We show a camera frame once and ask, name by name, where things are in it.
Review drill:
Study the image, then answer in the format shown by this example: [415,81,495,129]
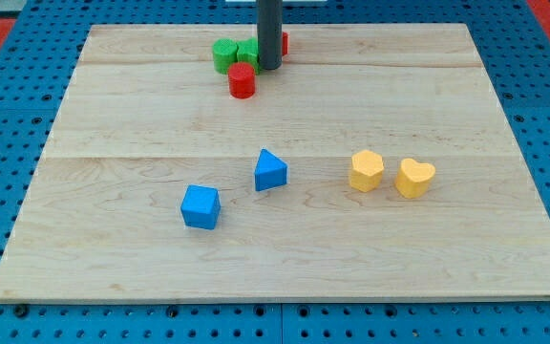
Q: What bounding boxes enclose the green star block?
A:
[236,37,261,75]

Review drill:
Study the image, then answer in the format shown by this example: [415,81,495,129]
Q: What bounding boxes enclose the wooden board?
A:
[0,24,550,305]

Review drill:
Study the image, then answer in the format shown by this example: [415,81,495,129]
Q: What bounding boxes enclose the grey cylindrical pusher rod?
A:
[257,0,283,70]

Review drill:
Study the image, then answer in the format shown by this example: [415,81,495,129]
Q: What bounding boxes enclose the blue triangle block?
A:
[254,149,287,191]

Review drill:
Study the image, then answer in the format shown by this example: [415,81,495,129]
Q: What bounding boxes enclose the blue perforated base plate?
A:
[0,0,550,343]

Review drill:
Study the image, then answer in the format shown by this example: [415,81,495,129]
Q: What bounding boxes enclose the yellow heart block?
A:
[394,158,436,199]

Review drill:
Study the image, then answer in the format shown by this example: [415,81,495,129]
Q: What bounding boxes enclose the red star block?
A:
[282,32,289,56]

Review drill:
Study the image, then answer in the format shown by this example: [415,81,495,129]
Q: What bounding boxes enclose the red cylinder block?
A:
[227,62,256,99]

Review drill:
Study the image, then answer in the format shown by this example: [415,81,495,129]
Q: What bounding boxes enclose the yellow hexagon block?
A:
[349,150,385,192]

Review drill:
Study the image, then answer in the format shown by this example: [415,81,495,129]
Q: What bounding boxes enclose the blue cube block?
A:
[180,184,221,230]

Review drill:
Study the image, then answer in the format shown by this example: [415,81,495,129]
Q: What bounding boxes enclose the green cylinder block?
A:
[212,38,238,75]

